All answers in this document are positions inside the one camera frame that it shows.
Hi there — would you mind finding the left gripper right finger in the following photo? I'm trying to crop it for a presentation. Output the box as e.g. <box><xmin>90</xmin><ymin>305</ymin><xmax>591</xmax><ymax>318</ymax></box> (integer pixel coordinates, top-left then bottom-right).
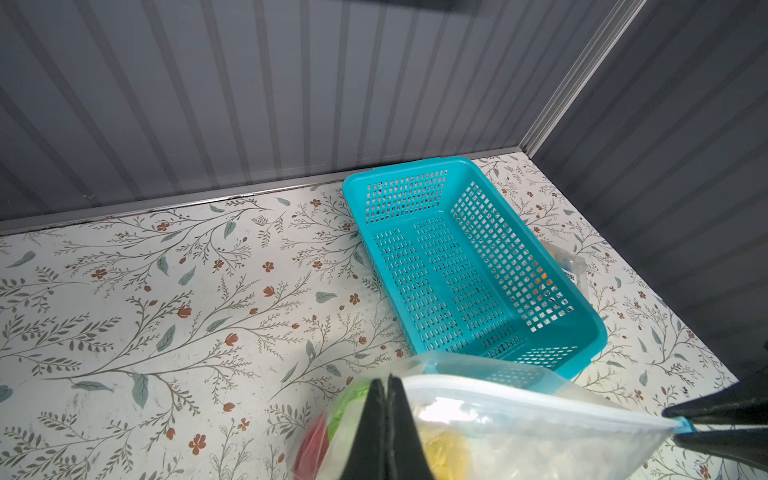
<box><xmin>386</xmin><ymin>375</ymin><xmax>433</xmax><ymax>480</ymax></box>

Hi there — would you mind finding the teal plastic basket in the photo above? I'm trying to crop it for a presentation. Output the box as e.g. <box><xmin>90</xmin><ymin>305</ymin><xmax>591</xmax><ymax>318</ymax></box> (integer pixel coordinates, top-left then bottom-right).
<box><xmin>342</xmin><ymin>157</ymin><xmax>607</xmax><ymax>379</ymax></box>

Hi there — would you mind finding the clear box of markers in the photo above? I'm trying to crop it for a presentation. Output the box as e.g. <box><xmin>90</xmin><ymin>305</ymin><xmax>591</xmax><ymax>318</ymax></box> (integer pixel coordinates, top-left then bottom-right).
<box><xmin>542</xmin><ymin>241</ymin><xmax>589</xmax><ymax>298</ymax></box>

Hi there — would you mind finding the green lime toy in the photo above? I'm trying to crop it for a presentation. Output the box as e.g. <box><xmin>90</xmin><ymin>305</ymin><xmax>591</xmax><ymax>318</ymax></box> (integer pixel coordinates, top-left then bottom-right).
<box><xmin>326</xmin><ymin>381</ymin><xmax>370</xmax><ymax>441</ymax></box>

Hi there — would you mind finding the clear zip top bag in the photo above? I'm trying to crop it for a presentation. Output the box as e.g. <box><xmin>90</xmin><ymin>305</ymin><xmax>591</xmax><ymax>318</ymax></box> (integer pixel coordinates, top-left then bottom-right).
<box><xmin>291</xmin><ymin>352</ymin><xmax>692</xmax><ymax>479</ymax></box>

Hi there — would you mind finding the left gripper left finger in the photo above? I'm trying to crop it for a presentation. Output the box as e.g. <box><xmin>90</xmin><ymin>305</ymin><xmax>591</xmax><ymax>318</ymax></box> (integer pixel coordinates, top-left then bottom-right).
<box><xmin>340</xmin><ymin>379</ymin><xmax>389</xmax><ymax>480</ymax></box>

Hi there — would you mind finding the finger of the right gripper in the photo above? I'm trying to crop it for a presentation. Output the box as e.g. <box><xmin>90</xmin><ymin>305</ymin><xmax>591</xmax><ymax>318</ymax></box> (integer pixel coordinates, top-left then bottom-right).
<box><xmin>662</xmin><ymin>368</ymin><xmax>767</xmax><ymax>425</ymax></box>
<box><xmin>672</xmin><ymin>428</ymin><xmax>768</xmax><ymax>471</ymax></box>

